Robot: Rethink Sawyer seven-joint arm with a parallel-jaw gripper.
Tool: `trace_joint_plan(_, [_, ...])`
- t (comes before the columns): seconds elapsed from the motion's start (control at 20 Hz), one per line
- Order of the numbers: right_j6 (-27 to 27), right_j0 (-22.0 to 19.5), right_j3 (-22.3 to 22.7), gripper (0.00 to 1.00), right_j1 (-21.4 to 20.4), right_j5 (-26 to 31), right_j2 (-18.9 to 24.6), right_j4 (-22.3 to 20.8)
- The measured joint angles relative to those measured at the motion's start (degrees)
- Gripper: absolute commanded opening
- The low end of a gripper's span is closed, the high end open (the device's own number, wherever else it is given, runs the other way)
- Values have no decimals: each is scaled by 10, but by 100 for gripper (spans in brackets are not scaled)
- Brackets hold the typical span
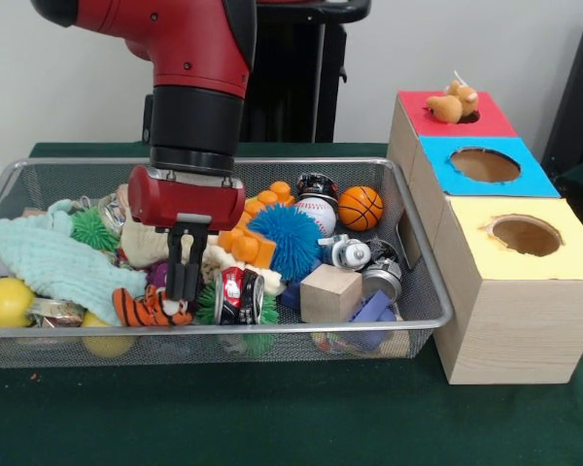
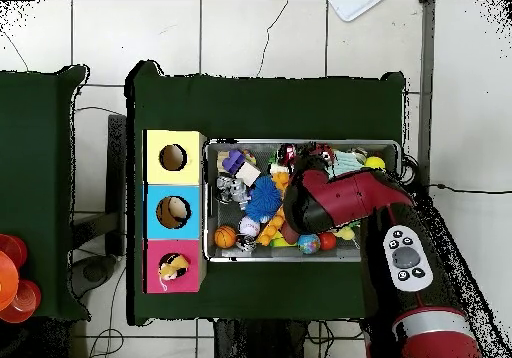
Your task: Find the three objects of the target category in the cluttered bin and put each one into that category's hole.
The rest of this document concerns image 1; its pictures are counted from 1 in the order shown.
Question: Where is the blue spiky ball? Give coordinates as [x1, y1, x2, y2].
[246, 203, 325, 283]

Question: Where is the mint green cloth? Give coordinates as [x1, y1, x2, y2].
[0, 198, 150, 325]

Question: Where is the dark green table cloth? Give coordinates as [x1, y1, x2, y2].
[0, 140, 583, 466]

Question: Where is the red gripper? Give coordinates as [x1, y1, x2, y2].
[127, 164, 248, 302]

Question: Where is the orange basketball toy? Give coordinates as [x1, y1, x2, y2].
[338, 185, 385, 232]

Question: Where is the yellow ball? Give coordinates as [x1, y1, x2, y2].
[0, 278, 35, 329]

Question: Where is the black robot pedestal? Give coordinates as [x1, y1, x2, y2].
[245, 0, 373, 144]

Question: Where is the wooden box with three holes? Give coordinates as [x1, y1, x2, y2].
[387, 89, 583, 387]

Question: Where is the orange striped tiger plush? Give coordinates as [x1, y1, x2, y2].
[112, 285, 195, 327]

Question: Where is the cream knitted cloth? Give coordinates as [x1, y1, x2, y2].
[120, 220, 286, 297]

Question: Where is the silver mesh bin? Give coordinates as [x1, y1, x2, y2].
[0, 157, 454, 370]

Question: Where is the wooden cube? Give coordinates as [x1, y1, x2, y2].
[299, 264, 364, 324]

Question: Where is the brown plush toy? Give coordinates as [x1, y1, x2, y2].
[426, 80, 480, 125]

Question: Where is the red black soda can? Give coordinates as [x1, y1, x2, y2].
[214, 266, 266, 326]

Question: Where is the white baseball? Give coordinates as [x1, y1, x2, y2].
[292, 197, 336, 238]

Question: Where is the orange building block toy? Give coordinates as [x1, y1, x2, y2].
[218, 181, 296, 271]

